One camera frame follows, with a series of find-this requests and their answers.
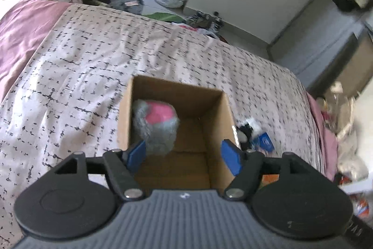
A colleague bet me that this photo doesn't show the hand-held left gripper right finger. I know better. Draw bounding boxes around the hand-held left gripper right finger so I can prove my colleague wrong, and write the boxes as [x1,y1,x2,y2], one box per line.
[221,139,317,201]

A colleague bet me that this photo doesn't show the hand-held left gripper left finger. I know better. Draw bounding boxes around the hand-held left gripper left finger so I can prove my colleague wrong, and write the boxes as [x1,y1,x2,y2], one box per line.
[54,140,146,201]

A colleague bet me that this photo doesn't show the black soft cloth item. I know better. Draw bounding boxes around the black soft cloth item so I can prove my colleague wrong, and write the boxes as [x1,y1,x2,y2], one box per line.
[235,118,263,150]

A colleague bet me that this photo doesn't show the grey pink plush ball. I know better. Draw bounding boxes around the grey pink plush ball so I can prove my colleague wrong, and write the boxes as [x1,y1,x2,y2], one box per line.
[133,100,180,155]

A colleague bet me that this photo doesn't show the brown cardboard box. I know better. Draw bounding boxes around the brown cardboard box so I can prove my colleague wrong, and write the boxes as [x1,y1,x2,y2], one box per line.
[117,75,242,190]

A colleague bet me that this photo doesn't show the blue packet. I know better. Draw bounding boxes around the blue packet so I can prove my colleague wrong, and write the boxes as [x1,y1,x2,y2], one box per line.
[252,134,274,154]

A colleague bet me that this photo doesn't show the orange packet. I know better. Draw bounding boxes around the orange packet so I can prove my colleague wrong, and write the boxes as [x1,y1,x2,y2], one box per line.
[261,174,280,184]

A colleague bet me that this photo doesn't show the pile of bedside clutter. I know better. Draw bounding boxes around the pile of bedside clutter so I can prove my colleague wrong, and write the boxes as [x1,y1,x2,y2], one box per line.
[316,81,373,220]

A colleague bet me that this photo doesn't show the pile of dark sandals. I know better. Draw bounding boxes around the pile of dark sandals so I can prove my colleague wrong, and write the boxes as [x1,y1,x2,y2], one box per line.
[186,12,225,32]

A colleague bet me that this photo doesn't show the green cloth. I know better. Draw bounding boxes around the green cloth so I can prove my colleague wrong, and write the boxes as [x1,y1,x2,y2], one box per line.
[144,13,181,23]

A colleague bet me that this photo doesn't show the small grey garbage bag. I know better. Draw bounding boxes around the small grey garbage bag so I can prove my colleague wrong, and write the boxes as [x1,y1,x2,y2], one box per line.
[153,0,185,8]

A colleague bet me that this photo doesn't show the pink bed sheet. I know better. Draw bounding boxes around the pink bed sheet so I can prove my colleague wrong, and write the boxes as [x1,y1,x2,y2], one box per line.
[0,0,72,104]

